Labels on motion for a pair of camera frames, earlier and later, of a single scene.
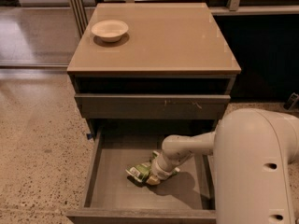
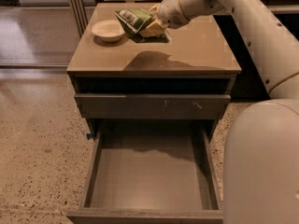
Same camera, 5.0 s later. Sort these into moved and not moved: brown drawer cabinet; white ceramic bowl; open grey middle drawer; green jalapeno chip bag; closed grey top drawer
Moved: green jalapeno chip bag
Not moved: closed grey top drawer; white ceramic bowl; open grey middle drawer; brown drawer cabinet
